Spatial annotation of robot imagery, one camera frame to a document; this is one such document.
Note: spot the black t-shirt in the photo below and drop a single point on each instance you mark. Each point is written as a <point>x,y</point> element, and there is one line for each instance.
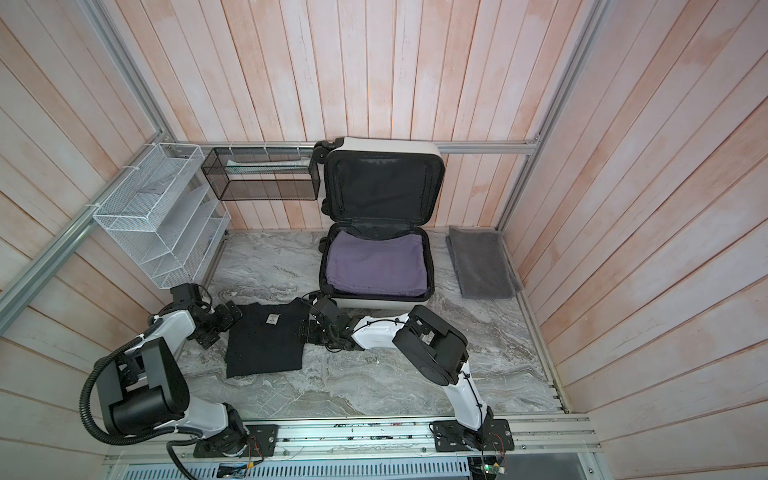
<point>267,339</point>

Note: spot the grey folded towel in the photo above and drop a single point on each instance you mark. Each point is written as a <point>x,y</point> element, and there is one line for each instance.
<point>481,265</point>

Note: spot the green circuit board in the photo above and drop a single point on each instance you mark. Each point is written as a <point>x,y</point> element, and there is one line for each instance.
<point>482,468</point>

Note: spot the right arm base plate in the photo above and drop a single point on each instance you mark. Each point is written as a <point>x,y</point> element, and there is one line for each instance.
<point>494,435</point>

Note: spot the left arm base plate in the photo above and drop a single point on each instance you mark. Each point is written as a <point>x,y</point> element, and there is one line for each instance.
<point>257,440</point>

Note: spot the purple towel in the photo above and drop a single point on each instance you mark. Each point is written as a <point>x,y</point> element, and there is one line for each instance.
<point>393,267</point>

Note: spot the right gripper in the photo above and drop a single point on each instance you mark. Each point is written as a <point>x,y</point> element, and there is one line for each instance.
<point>313,324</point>

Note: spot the aluminium front rail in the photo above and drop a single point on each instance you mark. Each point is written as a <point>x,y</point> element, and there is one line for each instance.
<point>411,436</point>

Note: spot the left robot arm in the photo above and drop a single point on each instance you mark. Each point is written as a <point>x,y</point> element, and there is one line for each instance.
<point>138,392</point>

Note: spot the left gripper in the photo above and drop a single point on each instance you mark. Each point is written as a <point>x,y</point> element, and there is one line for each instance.
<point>207,339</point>

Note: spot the white wire mesh rack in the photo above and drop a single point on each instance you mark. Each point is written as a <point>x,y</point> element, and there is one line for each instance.
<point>171,227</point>

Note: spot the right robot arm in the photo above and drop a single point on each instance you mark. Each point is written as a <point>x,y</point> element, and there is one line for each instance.
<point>437,350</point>

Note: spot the white and black suitcase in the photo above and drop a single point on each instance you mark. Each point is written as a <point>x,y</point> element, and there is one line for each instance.
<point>378,190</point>

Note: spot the black mesh wall basket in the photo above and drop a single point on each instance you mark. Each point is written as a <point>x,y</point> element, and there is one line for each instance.
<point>261,174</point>

